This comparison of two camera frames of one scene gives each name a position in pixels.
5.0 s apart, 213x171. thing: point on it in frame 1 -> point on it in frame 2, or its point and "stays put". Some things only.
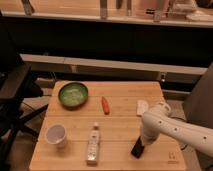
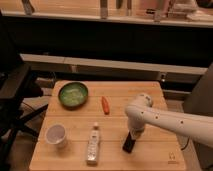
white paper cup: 56,134 stays put
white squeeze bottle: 93,146 stays put
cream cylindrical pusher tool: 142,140 -> 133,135
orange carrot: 105,106 stays put
